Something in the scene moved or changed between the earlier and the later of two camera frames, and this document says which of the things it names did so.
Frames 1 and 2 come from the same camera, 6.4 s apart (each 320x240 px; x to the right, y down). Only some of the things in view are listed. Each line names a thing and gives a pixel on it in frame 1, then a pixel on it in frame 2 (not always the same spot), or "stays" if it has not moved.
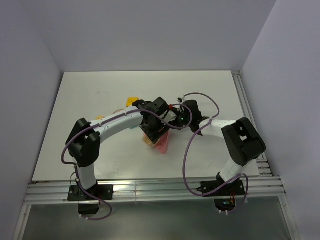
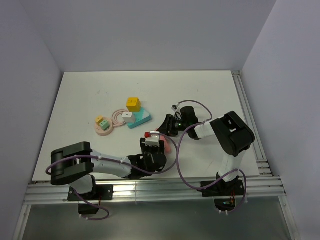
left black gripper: x=154 y=136 -> x=144 y=148
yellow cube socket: x=130 y=100 stays
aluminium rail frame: x=264 y=189 stays
